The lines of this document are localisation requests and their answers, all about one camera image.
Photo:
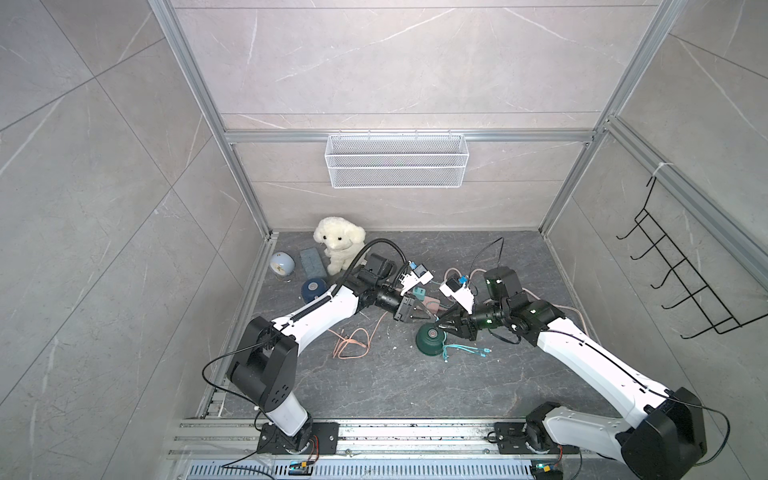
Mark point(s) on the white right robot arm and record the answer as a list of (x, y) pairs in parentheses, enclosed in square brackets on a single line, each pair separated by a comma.
[(658, 433)]

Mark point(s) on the white plush dog toy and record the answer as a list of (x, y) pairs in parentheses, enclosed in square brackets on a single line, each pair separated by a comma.
[(342, 240)]

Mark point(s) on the metal base rail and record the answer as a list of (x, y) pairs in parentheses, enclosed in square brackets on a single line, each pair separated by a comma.
[(220, 448)]

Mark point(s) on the white wire mesh basket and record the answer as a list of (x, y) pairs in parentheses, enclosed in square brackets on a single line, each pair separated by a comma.
[(413, 160)]

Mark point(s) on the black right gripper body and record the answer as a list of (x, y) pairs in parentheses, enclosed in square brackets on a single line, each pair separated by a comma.
[(467, 323)]

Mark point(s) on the black wall hook rack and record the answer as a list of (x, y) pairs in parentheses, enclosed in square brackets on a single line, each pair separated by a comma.
[(718, 317)]

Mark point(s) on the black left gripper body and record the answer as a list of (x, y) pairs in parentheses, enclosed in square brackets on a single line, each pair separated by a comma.
[(402, 309)]

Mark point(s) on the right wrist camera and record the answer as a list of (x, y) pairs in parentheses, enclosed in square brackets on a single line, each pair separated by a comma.
[(459, 290)]

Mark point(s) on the grey-blue glasses case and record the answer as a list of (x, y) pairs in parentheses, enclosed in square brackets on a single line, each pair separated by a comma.
[(312, 264)]

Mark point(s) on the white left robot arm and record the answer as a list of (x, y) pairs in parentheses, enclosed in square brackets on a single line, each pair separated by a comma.
[(263, 367)]

